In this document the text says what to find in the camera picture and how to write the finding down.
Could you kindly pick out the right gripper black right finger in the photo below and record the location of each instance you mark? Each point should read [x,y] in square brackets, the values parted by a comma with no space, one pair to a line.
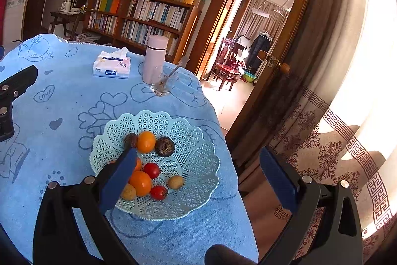
[324,226]

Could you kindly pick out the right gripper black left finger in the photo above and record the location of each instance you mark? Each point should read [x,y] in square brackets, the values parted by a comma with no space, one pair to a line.
[57,238]

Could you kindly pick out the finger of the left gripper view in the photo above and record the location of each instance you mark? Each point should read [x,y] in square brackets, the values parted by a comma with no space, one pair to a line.
[17,84]

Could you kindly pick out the small yellow-brown fruit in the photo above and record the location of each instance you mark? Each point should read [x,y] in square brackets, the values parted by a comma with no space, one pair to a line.
[129,192]

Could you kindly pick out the large orange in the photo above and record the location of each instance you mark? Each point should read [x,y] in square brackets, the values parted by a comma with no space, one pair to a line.
[141,182]

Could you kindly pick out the red cherry tomato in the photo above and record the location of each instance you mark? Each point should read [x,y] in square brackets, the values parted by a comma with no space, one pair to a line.
[159,192]
[152,170]

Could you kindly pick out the dark wrinkled passion fruit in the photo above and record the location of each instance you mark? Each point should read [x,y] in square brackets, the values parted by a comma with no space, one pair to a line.
[164,147]

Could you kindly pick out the light blue patterned towel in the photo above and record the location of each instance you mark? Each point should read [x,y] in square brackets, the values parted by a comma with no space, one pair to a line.
[55,123]

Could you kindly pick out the dark wooden side table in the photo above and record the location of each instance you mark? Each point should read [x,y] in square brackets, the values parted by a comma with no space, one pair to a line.
[69,21]

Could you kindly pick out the white tissue pack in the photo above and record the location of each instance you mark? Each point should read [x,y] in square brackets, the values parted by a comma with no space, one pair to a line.
[112,65]

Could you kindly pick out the small orange in basket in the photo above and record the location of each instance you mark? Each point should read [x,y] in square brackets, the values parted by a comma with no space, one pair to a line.
[146,142]
[138,166]

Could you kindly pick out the patterned beige curtain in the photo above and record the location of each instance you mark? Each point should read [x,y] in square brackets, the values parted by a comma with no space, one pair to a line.
[332,116]

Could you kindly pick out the wooden bookshelf with books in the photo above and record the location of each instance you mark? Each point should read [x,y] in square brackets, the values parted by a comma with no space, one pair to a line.
[129,23]

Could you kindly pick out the wooden door with knob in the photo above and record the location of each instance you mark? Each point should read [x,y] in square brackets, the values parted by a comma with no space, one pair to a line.
[273,50]

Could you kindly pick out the pink thermos bottle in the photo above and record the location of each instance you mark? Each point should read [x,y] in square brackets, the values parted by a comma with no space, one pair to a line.
[155,56]

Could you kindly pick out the clear drinking glass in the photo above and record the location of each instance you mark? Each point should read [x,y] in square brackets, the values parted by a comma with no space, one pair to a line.
[158,73]

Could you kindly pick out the light blue lattice fruit basket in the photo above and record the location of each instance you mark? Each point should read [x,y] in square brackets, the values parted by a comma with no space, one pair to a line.
[194,159]

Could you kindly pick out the metal spoon in glass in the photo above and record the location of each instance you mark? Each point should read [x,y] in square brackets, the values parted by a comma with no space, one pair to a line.
[173,72]

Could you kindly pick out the red wooden chair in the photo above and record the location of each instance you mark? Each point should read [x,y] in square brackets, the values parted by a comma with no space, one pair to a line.
[226,65]

